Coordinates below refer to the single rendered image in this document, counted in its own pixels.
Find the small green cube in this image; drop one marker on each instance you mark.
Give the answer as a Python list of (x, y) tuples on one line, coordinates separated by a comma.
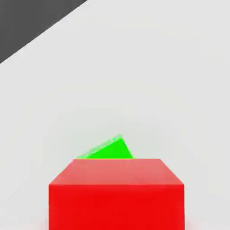
[(115, 151)]

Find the small red cube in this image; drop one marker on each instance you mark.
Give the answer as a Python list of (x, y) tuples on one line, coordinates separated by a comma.
[(116, 201)]

